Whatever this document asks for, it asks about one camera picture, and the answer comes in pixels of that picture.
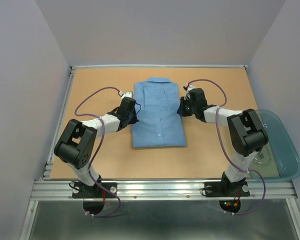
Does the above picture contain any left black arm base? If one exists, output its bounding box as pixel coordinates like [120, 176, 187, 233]
[68, 181, 117, 217]

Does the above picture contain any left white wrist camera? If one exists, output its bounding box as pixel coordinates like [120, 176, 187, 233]
[118, 90, 134, 99]

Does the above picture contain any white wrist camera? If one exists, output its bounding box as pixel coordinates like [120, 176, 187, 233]
[118, 90, 134, 99]
[183, 83, 196, 93]

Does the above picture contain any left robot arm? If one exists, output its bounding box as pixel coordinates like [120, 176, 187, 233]
[54, 96, 138, 199]

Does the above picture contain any translucent teal plastic bin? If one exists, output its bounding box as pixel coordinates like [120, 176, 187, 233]
[249, 109, 300, 183]

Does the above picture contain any aluminium mounting rail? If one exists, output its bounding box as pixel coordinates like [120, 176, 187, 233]
[19, 178, 297, 240]

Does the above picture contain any blue long sleeve shirt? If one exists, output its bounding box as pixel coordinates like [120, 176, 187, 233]
[132, 77, 187, 148]

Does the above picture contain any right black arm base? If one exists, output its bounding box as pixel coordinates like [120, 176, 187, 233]
[201, 181, 250, 214]

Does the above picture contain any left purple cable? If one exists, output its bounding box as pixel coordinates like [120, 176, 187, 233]
[74, 86, 122, 218]

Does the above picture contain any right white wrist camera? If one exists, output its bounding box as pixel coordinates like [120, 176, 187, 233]
[183, 83, 196, 93]

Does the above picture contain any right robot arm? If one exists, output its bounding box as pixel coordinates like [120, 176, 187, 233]
[177, 85, 269, 198]

